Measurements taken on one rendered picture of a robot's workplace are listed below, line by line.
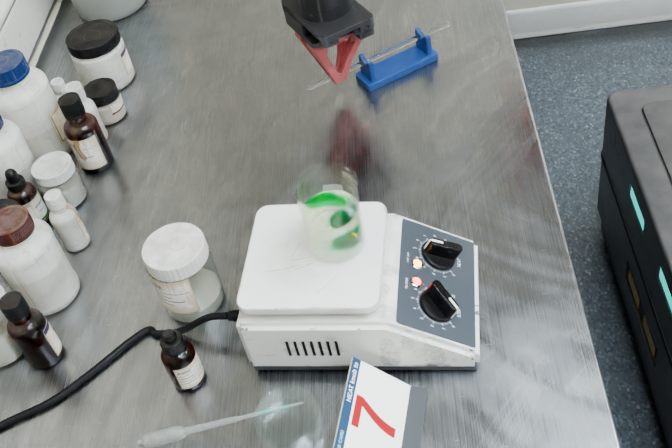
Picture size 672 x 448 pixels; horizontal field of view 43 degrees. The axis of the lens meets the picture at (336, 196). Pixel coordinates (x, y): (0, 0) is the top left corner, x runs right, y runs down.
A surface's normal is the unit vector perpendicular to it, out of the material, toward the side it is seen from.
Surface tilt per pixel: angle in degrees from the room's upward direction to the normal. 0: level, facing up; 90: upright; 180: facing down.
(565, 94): 0
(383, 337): 90
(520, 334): 0
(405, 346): 90
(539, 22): 90
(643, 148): 0
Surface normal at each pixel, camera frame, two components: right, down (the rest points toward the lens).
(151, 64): -0.15, -0.70
